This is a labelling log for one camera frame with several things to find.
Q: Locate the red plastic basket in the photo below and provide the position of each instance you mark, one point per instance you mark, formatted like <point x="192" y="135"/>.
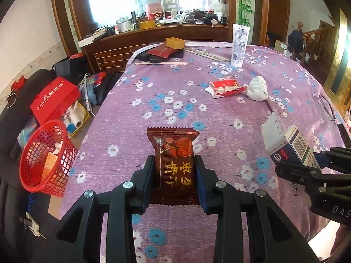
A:
<point x="35" y="153"/>

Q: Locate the brown snack packet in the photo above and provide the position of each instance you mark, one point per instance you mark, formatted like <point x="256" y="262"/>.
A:
<point x="175" y="164"/>

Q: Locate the wooden chopstick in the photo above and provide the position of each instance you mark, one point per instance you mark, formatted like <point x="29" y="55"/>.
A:
<point x="161" y="63"/>

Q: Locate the yellow plastic box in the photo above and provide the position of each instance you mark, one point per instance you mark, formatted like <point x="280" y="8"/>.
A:
<point x="175" y="43"/>

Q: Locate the white and blue medicine box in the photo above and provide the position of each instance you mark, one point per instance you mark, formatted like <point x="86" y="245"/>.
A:
<point x="285" y="142"/>

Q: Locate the dark shopping bag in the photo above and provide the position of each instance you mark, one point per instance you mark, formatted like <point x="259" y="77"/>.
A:
<point x="70" y="67"/>

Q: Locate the cardboard box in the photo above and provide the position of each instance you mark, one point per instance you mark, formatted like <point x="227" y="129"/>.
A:
<point x="282" y="48"/>

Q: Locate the red gift box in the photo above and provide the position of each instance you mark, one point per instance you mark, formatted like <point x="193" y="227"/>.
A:
<point x="54" y="98"/>

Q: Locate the white lotion tube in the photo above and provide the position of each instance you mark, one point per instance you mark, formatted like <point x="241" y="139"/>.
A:
<point x="240" y="43"/>

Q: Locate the white plastic wrapper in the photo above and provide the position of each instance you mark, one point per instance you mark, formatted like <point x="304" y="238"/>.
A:
<point x="58" y="146"/>

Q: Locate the measuring tape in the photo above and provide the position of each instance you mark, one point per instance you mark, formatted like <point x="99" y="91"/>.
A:
<point x="87" y="93"/>

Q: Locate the yellow plastic crate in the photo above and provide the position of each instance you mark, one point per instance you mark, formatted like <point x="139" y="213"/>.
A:
<point x="78" y="120"/>

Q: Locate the orange carton box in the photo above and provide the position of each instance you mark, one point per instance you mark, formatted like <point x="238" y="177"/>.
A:
<point x="50" y="165"/>

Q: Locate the wooden stair railing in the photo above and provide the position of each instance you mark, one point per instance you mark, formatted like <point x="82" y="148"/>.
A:
<point x="320" y="43"/>

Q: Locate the crumpled white tissue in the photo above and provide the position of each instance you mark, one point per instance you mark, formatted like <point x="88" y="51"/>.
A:
<point x="257" y="89"/>

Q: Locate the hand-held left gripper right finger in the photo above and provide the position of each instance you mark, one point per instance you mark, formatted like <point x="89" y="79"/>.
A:
<point x="201" y="194"/>

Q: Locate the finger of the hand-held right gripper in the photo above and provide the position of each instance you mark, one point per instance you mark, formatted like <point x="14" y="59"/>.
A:
<point x="337" y="156"/>
<point x="296" y="171"/>

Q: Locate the wooden door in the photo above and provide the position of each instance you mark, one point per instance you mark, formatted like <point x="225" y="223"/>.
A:
<point x="278" y="16"/>

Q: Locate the person's right hand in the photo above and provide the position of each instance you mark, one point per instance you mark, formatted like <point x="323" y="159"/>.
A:
<point x="342" y="241"/>

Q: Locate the pale sticks bundle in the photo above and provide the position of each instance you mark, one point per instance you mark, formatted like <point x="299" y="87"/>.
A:
<point x="208" y="54"/>

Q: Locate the purple floral tablecloth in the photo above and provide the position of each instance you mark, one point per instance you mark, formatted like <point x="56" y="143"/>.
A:
<point x="131" y="131"/>

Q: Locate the red printed box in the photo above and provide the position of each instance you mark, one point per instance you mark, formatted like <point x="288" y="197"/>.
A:
<point x="154" y="11"/>

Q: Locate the eyeglasses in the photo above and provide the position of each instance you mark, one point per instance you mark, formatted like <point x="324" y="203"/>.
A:
<point x="327" y="108"/>

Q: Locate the green bamboo wall decal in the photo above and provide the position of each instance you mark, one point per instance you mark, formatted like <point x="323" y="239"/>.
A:
<point x="244" y="2"/>

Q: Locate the crumpled red cigarette pack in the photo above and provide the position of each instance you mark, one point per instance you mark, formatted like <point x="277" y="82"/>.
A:
<point x="224" y="87"/>

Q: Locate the black sofa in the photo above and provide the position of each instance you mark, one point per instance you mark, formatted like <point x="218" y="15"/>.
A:
<point x="13" y="137"/>

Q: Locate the silver metal pot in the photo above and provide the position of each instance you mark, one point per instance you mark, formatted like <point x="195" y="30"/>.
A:
<point x="124" y="25"/>

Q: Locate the red knot ornament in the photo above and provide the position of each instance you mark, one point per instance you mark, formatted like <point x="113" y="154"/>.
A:
<point x="17" y="86"/>

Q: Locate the dark red pouch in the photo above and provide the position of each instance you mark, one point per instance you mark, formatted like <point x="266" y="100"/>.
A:
<point x="160" y="52"/>

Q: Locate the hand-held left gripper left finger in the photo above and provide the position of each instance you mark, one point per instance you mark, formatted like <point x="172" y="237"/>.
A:
<point x="146" y="186"/>

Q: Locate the dark jacket on post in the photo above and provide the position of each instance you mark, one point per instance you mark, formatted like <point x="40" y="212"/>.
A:
<point x="295" y="41"/>

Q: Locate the wooden counter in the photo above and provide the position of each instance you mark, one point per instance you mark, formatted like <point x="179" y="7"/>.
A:
<point x="118" y="49"/>

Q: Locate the red and blue printed bag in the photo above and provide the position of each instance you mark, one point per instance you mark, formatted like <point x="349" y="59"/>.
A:
<point x="97" y="79"/>

